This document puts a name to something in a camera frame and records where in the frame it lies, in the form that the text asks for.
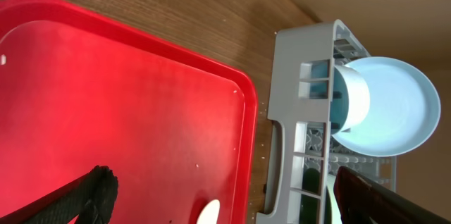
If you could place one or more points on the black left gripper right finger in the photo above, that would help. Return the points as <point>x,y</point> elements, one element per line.
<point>361,200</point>

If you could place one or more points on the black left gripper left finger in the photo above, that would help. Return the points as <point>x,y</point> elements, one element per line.
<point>89,199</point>

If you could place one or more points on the light blue plate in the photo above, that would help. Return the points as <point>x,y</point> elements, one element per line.
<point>404,109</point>

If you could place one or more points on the white plastic spoon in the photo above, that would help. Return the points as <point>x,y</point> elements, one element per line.
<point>210,213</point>

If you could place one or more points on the light green bowl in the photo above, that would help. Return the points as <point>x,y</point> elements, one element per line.
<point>309,205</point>

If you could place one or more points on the light blue bowl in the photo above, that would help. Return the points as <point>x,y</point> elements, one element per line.
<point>351,98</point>

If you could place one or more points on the grey dishwasher rack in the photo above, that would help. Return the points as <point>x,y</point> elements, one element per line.
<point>299,105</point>

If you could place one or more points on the red serving tray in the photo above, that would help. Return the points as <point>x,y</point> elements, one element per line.
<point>80,90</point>

